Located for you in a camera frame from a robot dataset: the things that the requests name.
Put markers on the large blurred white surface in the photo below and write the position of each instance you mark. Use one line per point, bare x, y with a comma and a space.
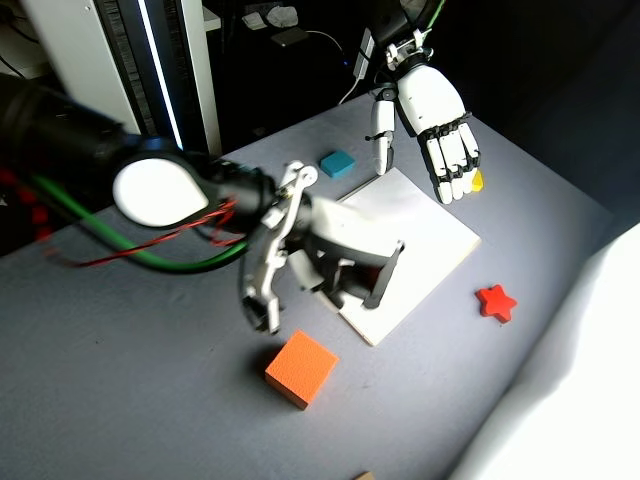
575, 375

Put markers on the white shelf board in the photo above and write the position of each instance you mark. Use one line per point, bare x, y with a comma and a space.
212, 19

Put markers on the grey flat box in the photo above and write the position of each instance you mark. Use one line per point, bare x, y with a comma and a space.
290, 36

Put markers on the pale side desk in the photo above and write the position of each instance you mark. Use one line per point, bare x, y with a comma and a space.
25, 50

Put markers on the orange square block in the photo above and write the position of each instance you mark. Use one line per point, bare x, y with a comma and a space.
300, 367

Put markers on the red star block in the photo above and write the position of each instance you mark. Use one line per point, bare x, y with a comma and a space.
496, 302

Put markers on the white square board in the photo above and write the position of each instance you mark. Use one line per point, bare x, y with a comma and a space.
430, 240

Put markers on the grey table cloth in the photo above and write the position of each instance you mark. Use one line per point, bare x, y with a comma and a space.
150, 425

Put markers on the blue block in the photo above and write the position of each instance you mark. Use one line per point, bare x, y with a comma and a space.
337, 164

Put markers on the white robot body column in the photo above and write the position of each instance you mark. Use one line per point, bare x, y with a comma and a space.
100, 60

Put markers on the small brown object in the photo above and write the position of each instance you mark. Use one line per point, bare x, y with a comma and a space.
365, 476

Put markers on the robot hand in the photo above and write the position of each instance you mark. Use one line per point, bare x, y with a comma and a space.
345, 230
430, 100

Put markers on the yellow block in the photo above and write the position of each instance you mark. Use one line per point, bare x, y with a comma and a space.
478, 182

